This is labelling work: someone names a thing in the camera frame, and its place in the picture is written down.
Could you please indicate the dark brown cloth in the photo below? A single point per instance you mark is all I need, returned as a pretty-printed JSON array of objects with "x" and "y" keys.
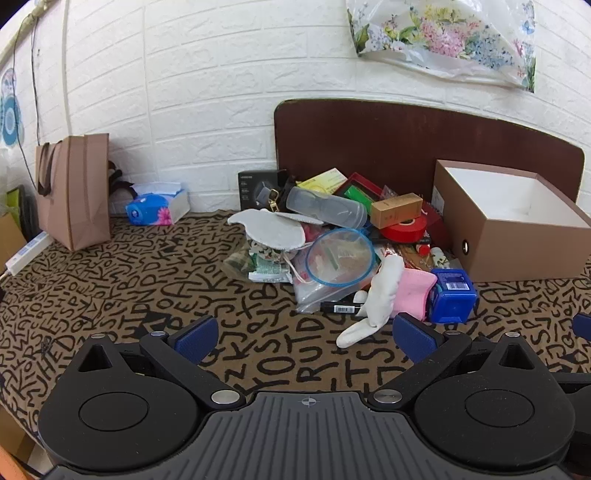
[{"x": 116, "y": 180}]

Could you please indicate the brown cardboard box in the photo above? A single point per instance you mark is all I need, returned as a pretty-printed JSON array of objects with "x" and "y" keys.
[{"x": 521, "y": 249}]

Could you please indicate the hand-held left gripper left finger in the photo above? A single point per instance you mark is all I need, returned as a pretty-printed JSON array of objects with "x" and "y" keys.
[{"x": 199, "y": 339}]

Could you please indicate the yellow packet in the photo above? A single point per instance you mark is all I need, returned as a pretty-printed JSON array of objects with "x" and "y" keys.
[{"x": 328, "y": 179}]

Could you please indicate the brown patterned snack packet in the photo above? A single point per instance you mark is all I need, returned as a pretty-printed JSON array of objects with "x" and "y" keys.
[{"x": 408, "y": 258}]

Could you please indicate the small brown carton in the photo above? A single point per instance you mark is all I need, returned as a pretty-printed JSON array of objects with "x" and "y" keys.
[{"x": 397, "y": 210}]

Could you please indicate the flat cardboard piece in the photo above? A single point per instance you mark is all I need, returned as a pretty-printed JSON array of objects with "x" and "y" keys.
[{"x": 9, "y": 240}]

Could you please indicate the green snack packet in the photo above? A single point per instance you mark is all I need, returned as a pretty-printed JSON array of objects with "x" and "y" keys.
[{"x": 267, "y": 271}]

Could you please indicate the white power strip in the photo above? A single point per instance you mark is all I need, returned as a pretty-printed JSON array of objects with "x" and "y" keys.
[{"x": 25, "y": 254}]

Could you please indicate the clear plastic bottle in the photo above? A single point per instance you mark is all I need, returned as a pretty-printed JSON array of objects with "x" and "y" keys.
[{"x": 323, "y": 207}]

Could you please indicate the blue tissue pack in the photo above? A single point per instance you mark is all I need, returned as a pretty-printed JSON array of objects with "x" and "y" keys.
[{"x": 154, "y": 210}]

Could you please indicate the floral plastic bag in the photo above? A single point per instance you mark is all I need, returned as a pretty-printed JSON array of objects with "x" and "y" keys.
[{"x": 438, "y": 37}]

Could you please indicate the round blue wall sticker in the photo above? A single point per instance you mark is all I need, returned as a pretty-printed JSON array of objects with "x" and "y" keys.
[{"x": 9, "y": 115}]

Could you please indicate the brown paper bag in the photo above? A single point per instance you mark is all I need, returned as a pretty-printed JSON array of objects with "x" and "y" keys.
[{"x": 78, "y": 194}]

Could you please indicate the red tape roll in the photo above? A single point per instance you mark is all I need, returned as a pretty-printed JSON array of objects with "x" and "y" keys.
[{"x": 406, "y": 229}]

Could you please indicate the olive patterned pouch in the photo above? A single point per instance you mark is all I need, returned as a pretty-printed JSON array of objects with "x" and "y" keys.
[{"x": 236, "y": 264}]

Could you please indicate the blue cube box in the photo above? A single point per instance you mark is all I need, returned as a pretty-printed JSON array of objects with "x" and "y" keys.
[{"x": 450, "y": 300}]

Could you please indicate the dark brown headboard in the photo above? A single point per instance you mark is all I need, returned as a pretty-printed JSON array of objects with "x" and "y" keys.
[{"x": 392, "y": 138}]

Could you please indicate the blue-rimmed clear lid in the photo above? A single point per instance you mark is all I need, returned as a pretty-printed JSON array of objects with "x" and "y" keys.
[{"x": 339, "y": 258}]

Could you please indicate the fabric shoe insole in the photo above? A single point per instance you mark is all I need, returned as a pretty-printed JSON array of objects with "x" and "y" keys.
[
  {"x": 277, "y": 236},
  {"x": 251, "y": 217}
]

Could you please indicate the pink sock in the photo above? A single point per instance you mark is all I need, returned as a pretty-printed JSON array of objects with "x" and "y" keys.
[{"x": 415, "y": 288}]

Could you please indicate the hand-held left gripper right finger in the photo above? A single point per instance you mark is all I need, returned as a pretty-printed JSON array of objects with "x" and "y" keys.
[{"x": 412, "y": 339}]

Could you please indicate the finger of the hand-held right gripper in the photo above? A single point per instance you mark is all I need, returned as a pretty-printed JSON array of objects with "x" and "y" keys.
[{"x": 583, "y": 326}]

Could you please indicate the black product box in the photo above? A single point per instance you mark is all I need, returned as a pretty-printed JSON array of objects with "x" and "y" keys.
[{"x": 256, "y": 187}]

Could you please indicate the red and green box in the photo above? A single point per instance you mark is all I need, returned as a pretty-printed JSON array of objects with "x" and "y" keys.
[{"x": 358, "y": 189}]

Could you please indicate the green bag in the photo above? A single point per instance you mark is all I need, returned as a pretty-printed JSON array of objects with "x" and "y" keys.
[{"x": 11, "y": 203}]

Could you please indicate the white sock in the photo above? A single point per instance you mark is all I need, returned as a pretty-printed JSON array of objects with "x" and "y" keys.
[{"x": 376, "y": 295}]

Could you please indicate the small white printed bottle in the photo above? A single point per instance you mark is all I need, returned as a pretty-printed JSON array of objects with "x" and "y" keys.
[{"x": 441, "y": 259}]

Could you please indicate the black marker pen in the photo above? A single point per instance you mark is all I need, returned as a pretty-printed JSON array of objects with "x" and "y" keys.
[{"x": 339, "y": 308}]

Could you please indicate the letter printed blanket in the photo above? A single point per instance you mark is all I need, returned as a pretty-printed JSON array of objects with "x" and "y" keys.
[{"x": 138, "y": 286}]

